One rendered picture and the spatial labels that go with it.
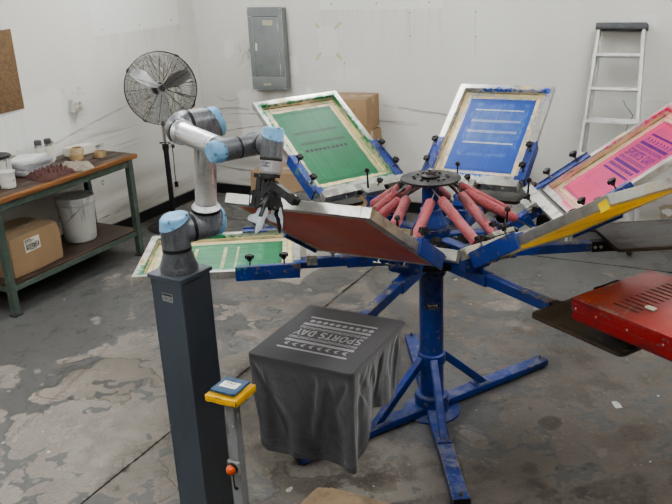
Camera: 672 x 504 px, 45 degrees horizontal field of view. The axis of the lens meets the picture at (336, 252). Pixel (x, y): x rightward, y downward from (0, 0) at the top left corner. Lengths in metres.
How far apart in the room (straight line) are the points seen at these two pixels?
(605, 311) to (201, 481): 1.81
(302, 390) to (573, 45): 4.69
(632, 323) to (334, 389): 1.08
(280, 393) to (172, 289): 0.59
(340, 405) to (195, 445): 0.80
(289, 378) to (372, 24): 5.04
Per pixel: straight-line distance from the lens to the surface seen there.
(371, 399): 3.21
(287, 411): 3.17
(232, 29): 8.42
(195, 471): 3.65
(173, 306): 3.29
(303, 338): 3.21
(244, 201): 2.95
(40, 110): 7.13
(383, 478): 4.04
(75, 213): 6.88
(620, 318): 3.06
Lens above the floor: 2.35
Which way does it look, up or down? 20 degrees down
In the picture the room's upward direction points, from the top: 3 degrees counter-clockwise
